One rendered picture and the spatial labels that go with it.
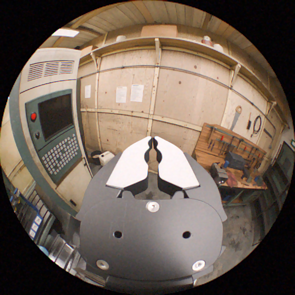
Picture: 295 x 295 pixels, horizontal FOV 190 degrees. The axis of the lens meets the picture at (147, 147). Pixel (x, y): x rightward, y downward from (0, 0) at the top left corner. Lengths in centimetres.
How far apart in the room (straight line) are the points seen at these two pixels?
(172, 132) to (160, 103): 52
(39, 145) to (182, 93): 174
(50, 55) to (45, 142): 67
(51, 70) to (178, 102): 159
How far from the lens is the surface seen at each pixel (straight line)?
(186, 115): 157
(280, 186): 367
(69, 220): 101
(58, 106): 85
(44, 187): 42
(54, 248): 126
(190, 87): 156
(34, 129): 77
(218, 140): 175
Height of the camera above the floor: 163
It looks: 32 degrees down
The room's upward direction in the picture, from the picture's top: 8 degrees clockwise
